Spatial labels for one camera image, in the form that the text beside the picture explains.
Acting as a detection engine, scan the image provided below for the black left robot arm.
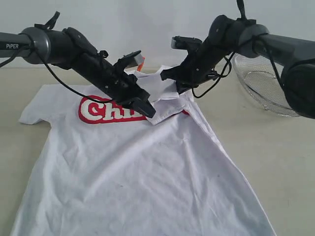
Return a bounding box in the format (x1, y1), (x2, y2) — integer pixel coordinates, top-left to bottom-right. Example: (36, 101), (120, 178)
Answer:
(0, 27), (156, 118)

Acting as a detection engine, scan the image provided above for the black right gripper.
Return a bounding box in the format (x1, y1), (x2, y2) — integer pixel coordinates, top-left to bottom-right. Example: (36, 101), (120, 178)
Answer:
(160, 53), (221, 95)

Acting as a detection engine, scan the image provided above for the round metal wire mesh basket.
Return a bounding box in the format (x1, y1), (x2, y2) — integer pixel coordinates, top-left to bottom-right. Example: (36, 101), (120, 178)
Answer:
(232, 54), (299, 117)

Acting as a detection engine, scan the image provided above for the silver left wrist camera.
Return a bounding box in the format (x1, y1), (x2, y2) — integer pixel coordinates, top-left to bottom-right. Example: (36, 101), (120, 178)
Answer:
(114, 50), (145, 71)

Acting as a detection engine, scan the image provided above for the orange shirt neck tag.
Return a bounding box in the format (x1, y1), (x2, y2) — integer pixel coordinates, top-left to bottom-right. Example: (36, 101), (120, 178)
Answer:
(136, 63), (144, 72)

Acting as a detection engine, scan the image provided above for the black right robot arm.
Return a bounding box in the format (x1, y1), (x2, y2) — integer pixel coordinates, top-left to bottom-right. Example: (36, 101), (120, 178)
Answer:
(160, 15), (315, 118)

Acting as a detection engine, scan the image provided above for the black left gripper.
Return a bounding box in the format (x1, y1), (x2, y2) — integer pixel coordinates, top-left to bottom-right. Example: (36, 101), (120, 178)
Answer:
(95, 66), (156, 118)

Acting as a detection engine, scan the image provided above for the white t-shirt with red logo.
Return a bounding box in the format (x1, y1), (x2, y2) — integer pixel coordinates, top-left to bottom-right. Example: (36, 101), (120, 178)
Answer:
(11, 71), (275, 236)

